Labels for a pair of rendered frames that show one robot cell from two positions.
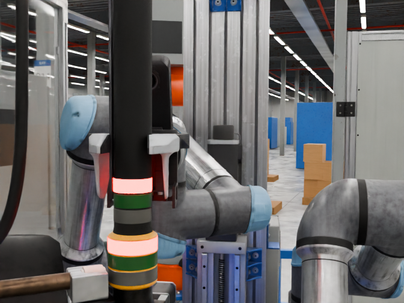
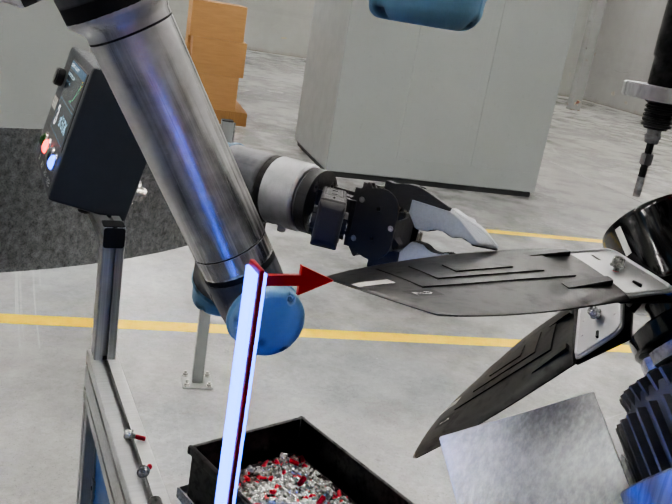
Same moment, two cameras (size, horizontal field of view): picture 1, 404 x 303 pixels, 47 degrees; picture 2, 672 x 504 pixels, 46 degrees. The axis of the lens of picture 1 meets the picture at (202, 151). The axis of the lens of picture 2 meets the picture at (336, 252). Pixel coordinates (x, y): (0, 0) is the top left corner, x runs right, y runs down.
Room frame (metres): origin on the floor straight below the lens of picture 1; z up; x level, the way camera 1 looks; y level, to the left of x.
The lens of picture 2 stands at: (1.03, 0.47, 1.38)
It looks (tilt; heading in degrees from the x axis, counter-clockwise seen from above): 17 degrees down; 233
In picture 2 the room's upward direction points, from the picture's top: 9 degrees clockwise
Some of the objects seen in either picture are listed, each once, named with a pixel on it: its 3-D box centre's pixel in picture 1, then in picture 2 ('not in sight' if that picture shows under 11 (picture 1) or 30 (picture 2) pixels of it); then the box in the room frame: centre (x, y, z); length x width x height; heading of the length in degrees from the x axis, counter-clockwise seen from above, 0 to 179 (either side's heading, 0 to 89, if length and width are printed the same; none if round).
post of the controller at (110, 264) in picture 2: not in sight; (108, 291); (0.66, -0.52, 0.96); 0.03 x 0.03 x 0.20; 80
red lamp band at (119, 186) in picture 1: (132, 184); not in sight; (0.40, 0.06, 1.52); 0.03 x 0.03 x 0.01
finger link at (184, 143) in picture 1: (166, 141); not in sight; (0.47, 0.04, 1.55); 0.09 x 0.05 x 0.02; 9
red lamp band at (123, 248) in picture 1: (132, 242); not in sight; (0.40, 0.06, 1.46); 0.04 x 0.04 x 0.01
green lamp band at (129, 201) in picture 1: (132, 198); not in sight; (0.40, 0.06, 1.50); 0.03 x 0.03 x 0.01
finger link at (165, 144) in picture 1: (163, 166); not in sight; (0.42, 0.04, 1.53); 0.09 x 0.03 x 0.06; 9
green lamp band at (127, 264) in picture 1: (132, 257); not in sight; (0.40, 0.06, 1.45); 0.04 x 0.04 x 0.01
